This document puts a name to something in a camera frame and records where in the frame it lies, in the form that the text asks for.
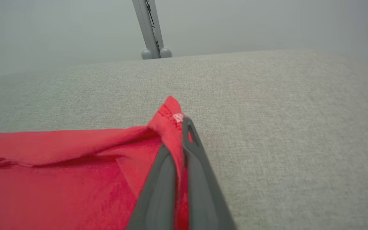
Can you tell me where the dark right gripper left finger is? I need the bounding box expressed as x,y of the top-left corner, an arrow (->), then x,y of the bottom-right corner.
126,144 -> 176,230

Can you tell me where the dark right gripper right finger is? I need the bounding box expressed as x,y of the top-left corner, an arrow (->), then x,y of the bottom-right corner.
183,118 -> 237,230

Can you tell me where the grey vertical partition post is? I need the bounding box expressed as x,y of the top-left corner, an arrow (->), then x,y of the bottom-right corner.
132,0 -> 165,58

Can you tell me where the red shirt with white sleeves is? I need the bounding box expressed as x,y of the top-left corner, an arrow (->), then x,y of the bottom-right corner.
0,96 -> 192,230

